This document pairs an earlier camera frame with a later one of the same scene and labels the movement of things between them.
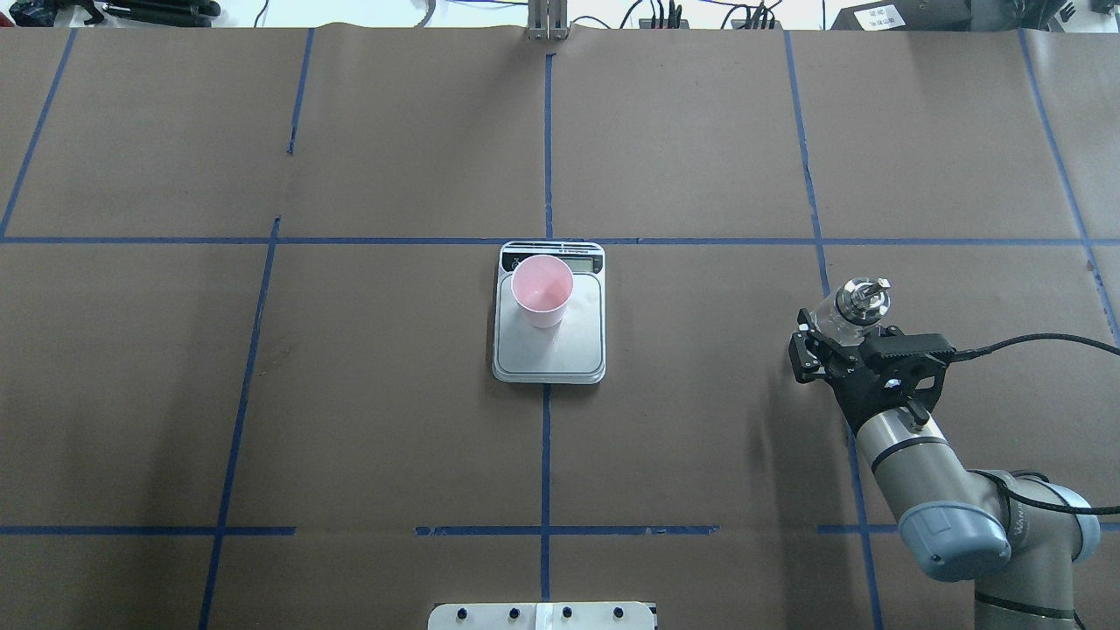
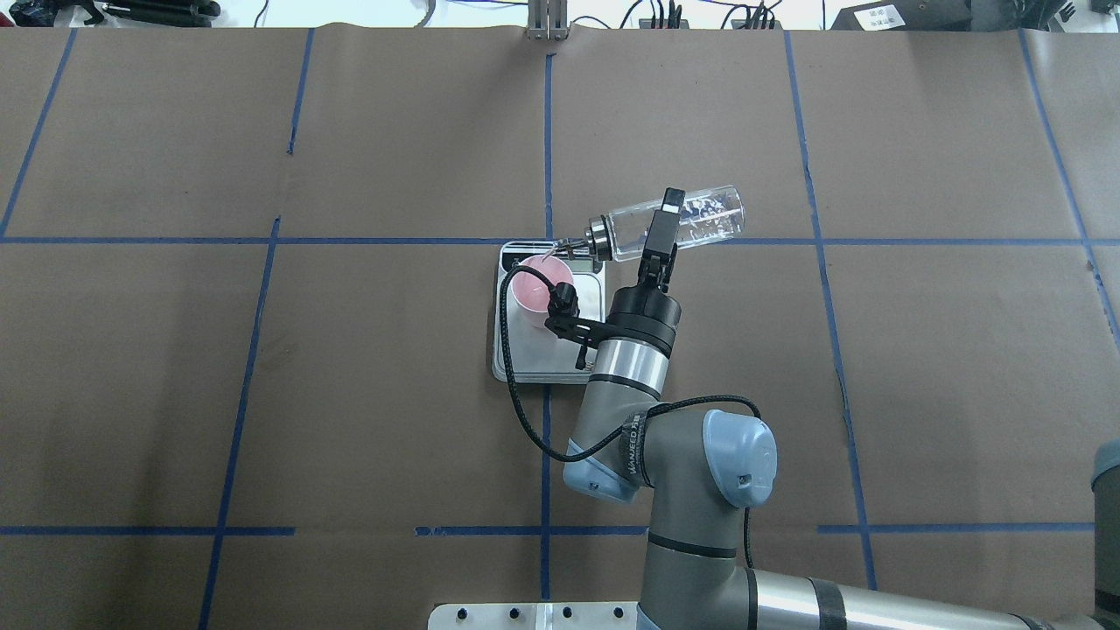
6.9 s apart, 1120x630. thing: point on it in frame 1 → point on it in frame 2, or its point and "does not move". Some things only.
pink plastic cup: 542,285 does not move
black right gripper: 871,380 → 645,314
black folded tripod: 150,13 does not move
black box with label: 908,16 does not move
